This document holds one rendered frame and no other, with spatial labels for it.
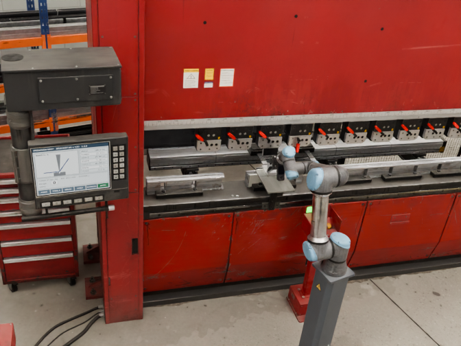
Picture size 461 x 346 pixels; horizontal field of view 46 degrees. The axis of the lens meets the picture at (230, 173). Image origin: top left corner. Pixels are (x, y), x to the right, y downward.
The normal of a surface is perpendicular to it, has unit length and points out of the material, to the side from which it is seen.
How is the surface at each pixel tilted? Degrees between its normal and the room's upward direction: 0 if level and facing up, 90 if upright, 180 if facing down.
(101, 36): 90
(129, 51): 90
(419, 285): 0
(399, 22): 90
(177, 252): 90
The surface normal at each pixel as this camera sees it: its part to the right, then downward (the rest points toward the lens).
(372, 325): 0.09, -0.84
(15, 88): 0.34, 0.52
